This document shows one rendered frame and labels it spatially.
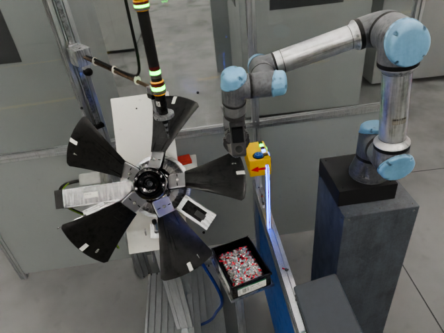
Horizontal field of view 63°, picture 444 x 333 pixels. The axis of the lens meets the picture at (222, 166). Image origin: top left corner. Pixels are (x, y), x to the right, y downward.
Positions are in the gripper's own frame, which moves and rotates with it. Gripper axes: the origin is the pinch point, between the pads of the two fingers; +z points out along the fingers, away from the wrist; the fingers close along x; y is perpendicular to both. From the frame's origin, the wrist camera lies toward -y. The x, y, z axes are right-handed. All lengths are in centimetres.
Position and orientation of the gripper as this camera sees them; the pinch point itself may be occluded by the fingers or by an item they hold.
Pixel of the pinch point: (236, 156)
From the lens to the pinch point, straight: 131.0
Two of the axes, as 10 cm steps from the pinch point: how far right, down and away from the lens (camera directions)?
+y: -1.1, -7.8, 6.2
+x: -9.9, 1.2, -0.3
